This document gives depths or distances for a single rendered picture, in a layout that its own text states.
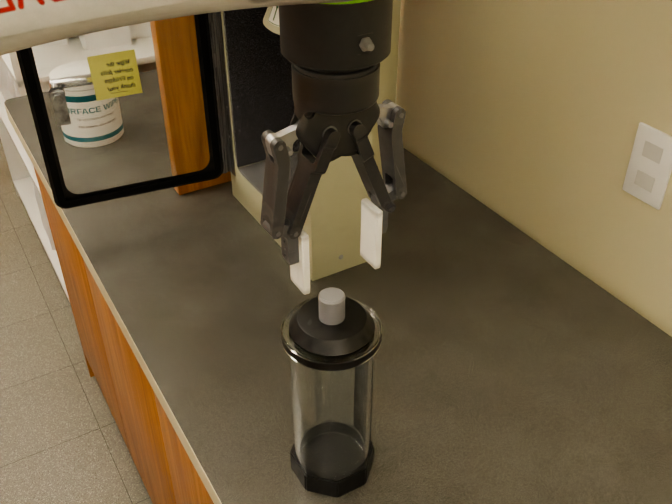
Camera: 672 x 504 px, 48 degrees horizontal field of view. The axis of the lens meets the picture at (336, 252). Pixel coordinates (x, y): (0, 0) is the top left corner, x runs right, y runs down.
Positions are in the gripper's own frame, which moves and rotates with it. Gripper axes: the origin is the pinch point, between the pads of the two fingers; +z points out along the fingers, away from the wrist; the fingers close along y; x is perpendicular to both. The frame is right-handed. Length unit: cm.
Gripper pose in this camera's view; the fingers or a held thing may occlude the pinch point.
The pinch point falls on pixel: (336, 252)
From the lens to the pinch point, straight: 74.7
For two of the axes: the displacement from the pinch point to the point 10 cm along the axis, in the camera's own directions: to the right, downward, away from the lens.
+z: 0.0, 8.1, 5.9
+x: 5.0, 5.1, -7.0
